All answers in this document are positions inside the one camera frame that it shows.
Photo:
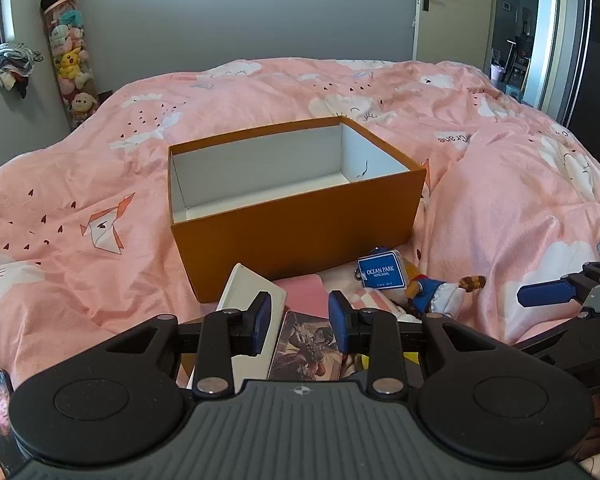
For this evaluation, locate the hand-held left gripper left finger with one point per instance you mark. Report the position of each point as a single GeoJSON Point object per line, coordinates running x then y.
{"type": "Point", "coordinates": [265, 320]}

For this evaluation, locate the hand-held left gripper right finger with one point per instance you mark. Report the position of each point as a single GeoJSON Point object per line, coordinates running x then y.
{"type": "Point", "coordinates": [336, 320]}

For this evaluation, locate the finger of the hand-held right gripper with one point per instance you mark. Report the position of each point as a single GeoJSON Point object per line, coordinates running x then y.
{"type": "Point", "coordinates": [545, 292]}

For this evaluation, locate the pink pouch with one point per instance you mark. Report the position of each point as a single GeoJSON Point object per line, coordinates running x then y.
{"type": "Point", "coordinates": [305, 292]}

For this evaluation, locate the white box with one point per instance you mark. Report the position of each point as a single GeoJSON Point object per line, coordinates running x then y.
{"type": "Point", "coordinates": [240, 285]}

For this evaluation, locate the orange cardboard box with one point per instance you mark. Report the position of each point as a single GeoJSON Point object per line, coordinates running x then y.
{"type": "Point", "coordinates": [290, 240]}

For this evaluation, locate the duck plush toy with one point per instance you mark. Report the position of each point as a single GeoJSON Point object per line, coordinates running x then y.
{"type": "Point", "coordinates": [437, 297]}

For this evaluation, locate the pink printed blanket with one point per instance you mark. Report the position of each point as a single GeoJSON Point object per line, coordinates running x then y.
{"type": "Point", "coordinates": [80, 200]}

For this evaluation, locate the white bin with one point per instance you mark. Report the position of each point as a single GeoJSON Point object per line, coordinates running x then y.
{"type": "Point", "coordinates": [497, 74]}

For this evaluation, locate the white door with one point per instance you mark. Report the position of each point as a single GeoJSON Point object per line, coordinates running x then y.
{"type": "Point", "coordinates": [455, 20]}

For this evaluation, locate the clear tube of plush toys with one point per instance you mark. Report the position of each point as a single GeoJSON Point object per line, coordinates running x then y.
{"type": "Point", "coordinates": [72, 62]}

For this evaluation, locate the pile of grey clothes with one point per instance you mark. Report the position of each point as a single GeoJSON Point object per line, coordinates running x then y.
{"type": "Point", "coordinates": [10, 62]}

